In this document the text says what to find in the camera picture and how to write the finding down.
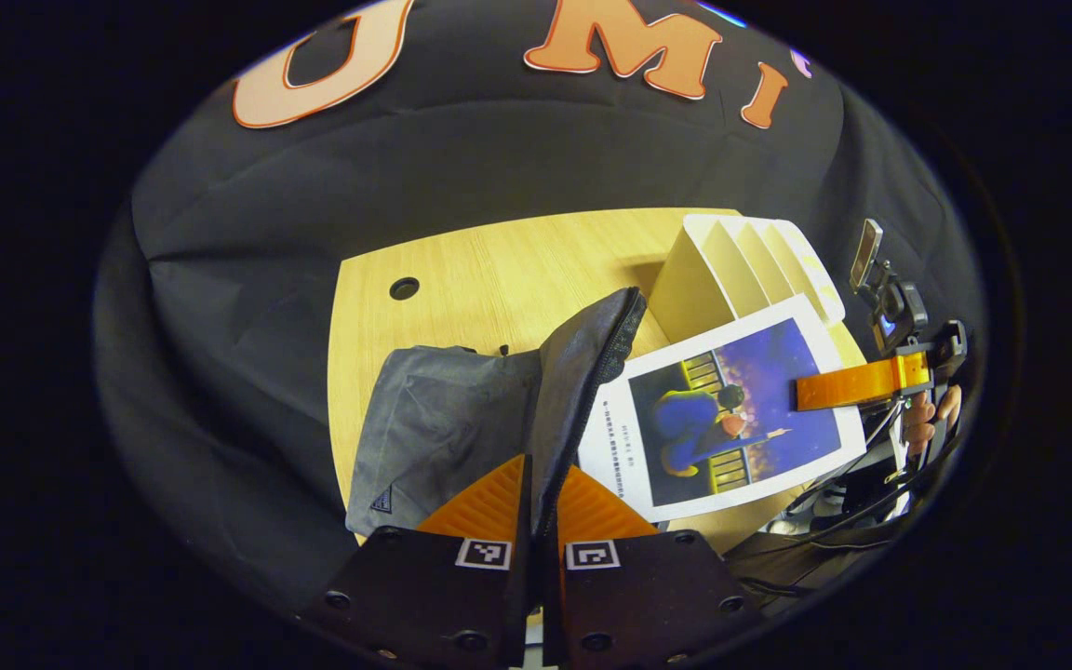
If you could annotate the grey schoolbag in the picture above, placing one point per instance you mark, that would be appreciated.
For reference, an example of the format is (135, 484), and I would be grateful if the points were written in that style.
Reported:
(443, 419)

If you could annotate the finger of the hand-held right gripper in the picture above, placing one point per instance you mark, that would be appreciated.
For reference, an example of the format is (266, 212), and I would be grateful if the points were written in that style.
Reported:
(852, 383)

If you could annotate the cream plastic bookshelf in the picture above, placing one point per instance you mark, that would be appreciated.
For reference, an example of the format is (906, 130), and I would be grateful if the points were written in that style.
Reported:
(713, 270)

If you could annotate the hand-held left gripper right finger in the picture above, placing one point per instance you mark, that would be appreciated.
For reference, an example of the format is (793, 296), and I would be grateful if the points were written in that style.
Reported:
(648, 596)

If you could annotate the blue cover book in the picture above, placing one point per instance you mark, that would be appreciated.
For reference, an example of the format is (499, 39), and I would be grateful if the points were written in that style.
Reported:
(713, 419)

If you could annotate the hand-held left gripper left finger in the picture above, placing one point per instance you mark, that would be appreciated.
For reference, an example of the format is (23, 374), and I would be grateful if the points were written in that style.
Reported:
(526, 530)

